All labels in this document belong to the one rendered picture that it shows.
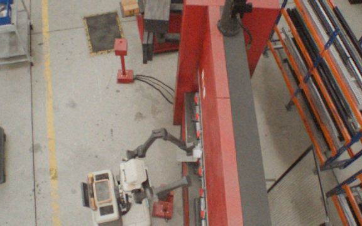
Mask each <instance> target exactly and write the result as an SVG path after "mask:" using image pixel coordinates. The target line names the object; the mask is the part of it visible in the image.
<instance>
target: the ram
mask: <svg viewBox="0 0 362 226"><path fill-rule="evenodd" d="M203 69H204V78H203V81H202V72H203ZM198 72H199V80H200V88H199V93H200V101H201V109H200V114H201V111H202V119H201V124H202V132H203V140H202V145H203V142H204V149H203V156H204V163H205V171H204V177H205V173H206V180H205V187H206V194H207V201H206V208H207V214H208V223H207V226H208V224H209V226H224V225H223V217H222V203H221V187H220V180H219V165H218V157H217V142H216V127H215V118H214V107H213V95H212V80H211V65H210V57H209V42H208V34H207V26H206V32H205V36H204V42H203V46H202V52H201V56H200V63H199V70H198ZM203 84H204V87H205V96H204V88H203Z"/></svg>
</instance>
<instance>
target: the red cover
mask: <svg viewBox="0 0 362 226"><path fill-rule="evenodd" d="M219 19H220V12H219V6H208V8H207V14H206V21H207V34H208V42H209V57H210V65H211V80H212V95H213V107H214V118H215V127H216V142H217V157H218V165H219V180H220V187H221V203H222V217H223V225H224V226H243V213H242V206H241V195H240V189H239V178H238V167H237V161H236V150H235V143H234V132H233V121H232V115H231V103H230V98H229V87H228V75H227V69H226V58H225V51H224V46H223V40H222V33H220V32H219V30H218V29H217V22H218V21H219Z"/></svg>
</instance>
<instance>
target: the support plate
mask: <svg viewBox="0 0 362 226"><path fill-rule="evenodd" d="M193 149H200V146H196V148H193ZM176 162H197V158H193V159H192V156H189V157H187V156H186V151H184V150H183V149H180V148H179V147H178V146H176Z"/></svg>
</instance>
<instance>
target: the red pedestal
mask: <svg viewBox="0 0 362 226"><path fill-rule="evenodd" d="M114 54H115V56H121V64H122V69H118V72H117V76H116V84H133V70H127V69H126V65H125V59H124V56H127V54H128V39H121V38H116V43H115V52H114Z"/></svg>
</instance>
